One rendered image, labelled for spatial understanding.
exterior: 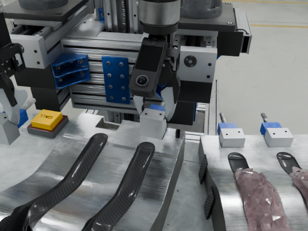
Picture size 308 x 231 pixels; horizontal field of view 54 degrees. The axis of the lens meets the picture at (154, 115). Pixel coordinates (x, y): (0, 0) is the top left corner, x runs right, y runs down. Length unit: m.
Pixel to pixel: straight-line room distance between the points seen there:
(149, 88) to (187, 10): 0.43
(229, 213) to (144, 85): 0.26
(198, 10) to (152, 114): 0.37
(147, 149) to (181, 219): 0.16
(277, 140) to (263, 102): 1.81
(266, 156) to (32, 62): 0.69
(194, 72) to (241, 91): 1.82
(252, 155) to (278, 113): 1.75
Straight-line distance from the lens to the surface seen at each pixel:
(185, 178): 0.70
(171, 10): 0.54
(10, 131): 0.68
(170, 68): 0.58
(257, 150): 0.72
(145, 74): 0.53
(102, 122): 0.74
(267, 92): 2.68
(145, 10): 0.55
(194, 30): 0.90
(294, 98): 2.68
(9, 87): 0.61
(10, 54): 0.63
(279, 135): 0.74
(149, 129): 0.65
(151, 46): 0.56
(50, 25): 1.02
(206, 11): 0.90
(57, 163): 0.64
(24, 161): 0.80
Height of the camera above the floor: 1.32
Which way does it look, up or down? 36 degrees down
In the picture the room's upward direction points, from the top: straight up
